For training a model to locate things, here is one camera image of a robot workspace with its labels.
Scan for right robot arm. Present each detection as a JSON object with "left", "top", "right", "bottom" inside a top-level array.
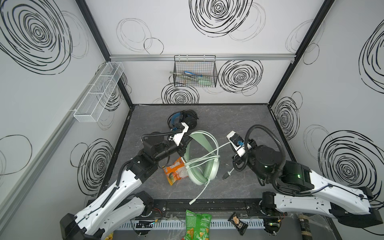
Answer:
[{"left": 227, "top": 124, "right": 384, "bottom": 229}]

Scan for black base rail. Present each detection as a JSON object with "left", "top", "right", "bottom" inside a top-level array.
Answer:
[{"left": 136, "top": 198, "right": 287, "bottom": 220}]

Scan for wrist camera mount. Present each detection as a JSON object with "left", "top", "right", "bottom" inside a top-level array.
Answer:
[
  {"left": 168, "top": 122, "right": 189, "bottom": 146},
  {"left": 227, "top": 131, "right": 252, "bottom": 159}
]

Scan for dark bottle at edge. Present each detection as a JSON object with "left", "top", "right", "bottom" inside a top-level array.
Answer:
[{"left": 298, "top": 215, "right": 313, "bottom": 240}]

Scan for green chips bag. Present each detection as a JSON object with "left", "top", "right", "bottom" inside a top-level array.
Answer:
[{"left": 182, "top": 210, "right": 212, "bottom": 240}]

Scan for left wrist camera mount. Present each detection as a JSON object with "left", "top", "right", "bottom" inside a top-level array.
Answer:
[{"left": 168, "top": 122, "right": 189, "bottom": 146}]

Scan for black gaming headphones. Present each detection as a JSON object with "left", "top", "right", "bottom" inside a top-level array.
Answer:
[{"left": 167, "top": 110, "right": 199, "bottom": 130}]

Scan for orange snack packet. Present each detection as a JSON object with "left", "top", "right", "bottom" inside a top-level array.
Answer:
[{"left": 164, "top": 157, "right": 188, "bottom": 186}]

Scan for black wire basket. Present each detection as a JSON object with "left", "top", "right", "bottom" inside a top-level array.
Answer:
[{"left": 172, "top": 55, "right": 218, "bottom": 88}]

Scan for blue item in basket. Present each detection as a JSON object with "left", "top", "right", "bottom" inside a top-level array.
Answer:
[{"left": 184, "top": 71, "right": 200, "bottom": 78}]

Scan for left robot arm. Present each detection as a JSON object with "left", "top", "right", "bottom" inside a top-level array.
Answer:
[{"left": 60, "top": 130, "right": 192, "bottom": 240}]

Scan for small dark snack packet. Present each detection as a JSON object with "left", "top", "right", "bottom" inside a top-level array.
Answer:
[{"left": 228, "top": 212, "right": 249, "bottom": 236}]

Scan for mint green headphones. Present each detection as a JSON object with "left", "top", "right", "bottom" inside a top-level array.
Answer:
[{"left": 182, "top": 131, "right": 230, "bottom": 205}]

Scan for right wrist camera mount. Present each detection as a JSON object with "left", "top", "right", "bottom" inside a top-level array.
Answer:
[{"left": 227, "top": 131, "right": 252, "bottom": 159}]

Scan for white slotted cable duct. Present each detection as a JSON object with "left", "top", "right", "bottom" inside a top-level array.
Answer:
[{"left": 118, "top": 219, "right": 266, "bottom": 231}]

